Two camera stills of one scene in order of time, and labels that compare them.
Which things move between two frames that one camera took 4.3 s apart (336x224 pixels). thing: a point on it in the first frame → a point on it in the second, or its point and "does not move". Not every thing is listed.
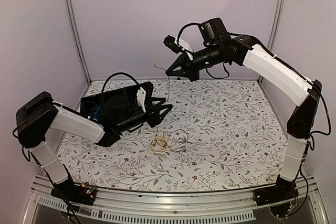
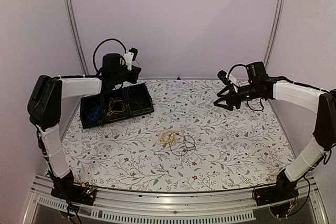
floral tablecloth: [220, 135] does not move
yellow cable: [158, 144] → [167, 136]
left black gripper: [154, 117] → [135, 71]
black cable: [172, 129] → [138, 104]
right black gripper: [190, 72] → [232, 94]
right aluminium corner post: [279, 15] does not move
